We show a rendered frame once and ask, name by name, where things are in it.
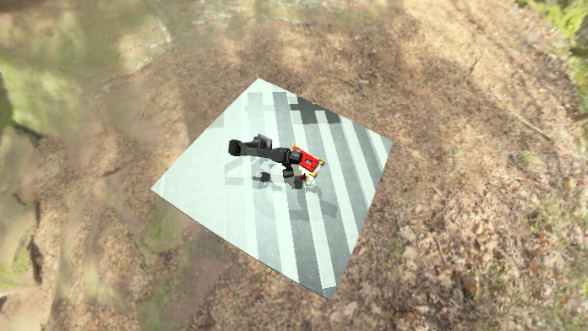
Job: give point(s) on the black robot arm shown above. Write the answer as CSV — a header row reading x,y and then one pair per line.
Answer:
x,y
256,148

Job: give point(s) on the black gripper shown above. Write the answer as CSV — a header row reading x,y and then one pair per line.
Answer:
x,y
288,171

